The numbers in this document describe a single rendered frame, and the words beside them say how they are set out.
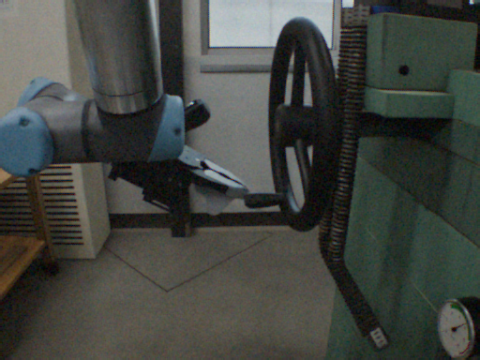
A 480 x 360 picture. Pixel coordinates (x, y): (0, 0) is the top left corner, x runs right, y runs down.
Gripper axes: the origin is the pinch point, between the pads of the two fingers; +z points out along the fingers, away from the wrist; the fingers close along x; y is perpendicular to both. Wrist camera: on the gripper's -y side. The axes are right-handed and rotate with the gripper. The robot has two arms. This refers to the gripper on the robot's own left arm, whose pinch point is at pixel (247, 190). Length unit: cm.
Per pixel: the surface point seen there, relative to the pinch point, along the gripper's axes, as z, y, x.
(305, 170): 1.6, -9.5, 10.4
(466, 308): 15.4, -9.8, 30.4
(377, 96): 4.2, -21.8, 10.6
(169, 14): -32, -13, -118
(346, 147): 5.8, -14.2, 8.0
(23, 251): -42, 87, -68
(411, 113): 8.0, -22.2, 13.1
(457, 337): 17.2, -6.7, 30.6
